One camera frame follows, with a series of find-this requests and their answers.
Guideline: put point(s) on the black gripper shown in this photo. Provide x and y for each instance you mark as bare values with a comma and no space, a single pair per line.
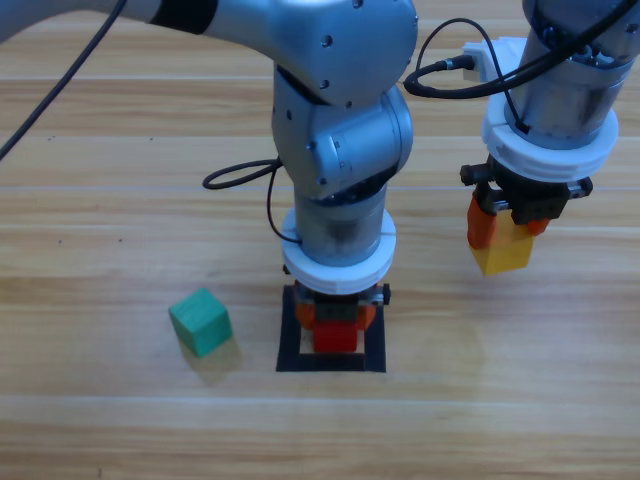
500,182
382,295

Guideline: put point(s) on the red wooden cube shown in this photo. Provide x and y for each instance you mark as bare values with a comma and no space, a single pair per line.
335,337

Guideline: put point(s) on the yellow wooden cube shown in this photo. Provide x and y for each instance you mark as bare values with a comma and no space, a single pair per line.
505,255

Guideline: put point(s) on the green wooden cube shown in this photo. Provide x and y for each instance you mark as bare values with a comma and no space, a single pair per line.
200,320

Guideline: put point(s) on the black tape square outline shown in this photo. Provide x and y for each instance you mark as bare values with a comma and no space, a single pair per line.
287,345

